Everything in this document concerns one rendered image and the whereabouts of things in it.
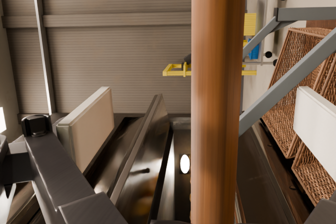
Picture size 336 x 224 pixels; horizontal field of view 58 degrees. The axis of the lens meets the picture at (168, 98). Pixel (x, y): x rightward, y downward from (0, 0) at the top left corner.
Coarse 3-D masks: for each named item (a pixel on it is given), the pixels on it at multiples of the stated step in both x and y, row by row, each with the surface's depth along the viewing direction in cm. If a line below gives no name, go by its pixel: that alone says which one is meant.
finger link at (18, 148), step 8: (56, 136) 14; (8, 144) 14; (16, 144) 14; (24, 144) 14; (8, 152) 13; (16, 152) 13; (24, 152) 13; (8, 160) 13; (16, 160) 13; (24, 160) 13; (8, 168) 13; (16, 168) 13; (24, 168) 13; (8, 176) 13; (16, 176) 13; (24, 176) 13; (32, 176) 13
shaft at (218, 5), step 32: (192, 0) 17; (224, 0) 16; (192, 32) 17; (224, 32) 16; (192, 64) 18; (224, 64) 17; (192, 96) 18; (224, 96) 17; (192, 128) 19; (224, 128) 18; (192, 160) 19; (224, 160) 18; (192, 192) 20; (224, 192) 19
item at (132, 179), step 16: (160, 96) 166; (160, 112) 156; (144, 128) 122; (160, 128) 148; (144, 144) 113; (160, 144) 140; (128, 160) 97; (144, 160) 108; (160, 160) 133; (128, 176) 88; (144, 176) 104; (112, 192) 80; (128, 192) 85; (144, 192) 100; (128, 208) 83; (144, 208) 96
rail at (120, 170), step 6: (156, 96) 169; (150, 108) 148; (144, 120) 132; (138, 132) 119; (132, 144) 109; (126, 156) 100; (120, 168) 92; (120, 174) 89; (114, 180) 86; (114, 186) 83; (108, 192) 80
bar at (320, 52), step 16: (288, 16) 96; (304, 16) 95; (320, 16) 95; (320, 48) 53; (304, 64) 54; (288, 80) 55; (272, 96) 56; (256, 112) 57; (240, 128) 58; (240, 208) 36
